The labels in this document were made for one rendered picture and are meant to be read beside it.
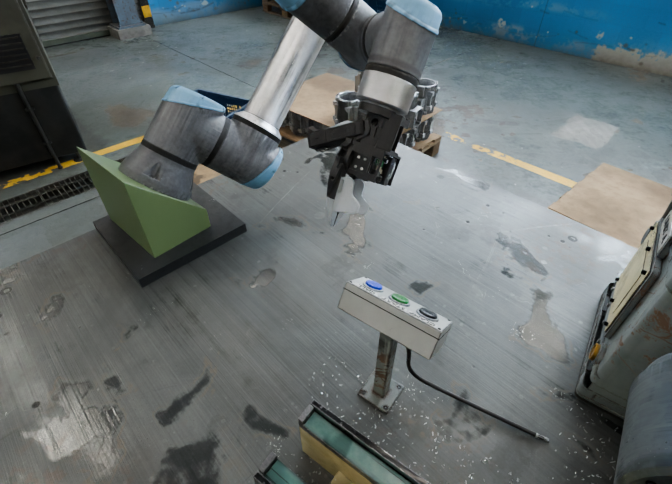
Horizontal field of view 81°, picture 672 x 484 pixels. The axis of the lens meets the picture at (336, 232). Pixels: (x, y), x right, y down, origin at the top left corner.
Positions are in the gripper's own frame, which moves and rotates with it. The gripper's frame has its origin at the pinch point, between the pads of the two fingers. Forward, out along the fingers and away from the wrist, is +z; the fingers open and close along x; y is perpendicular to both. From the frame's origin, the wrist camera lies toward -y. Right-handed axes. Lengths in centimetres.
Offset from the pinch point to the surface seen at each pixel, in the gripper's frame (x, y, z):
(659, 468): -7, 52, 9
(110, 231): 6, -70, 32
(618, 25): 497, 1, -241
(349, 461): -8.4, 21.3, 31.4
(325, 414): -6.4, 14.4, 28.7
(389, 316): -3.4, 17.3, 9.8
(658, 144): 352, 74, -96
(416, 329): -3.3, 21.9, 9.5
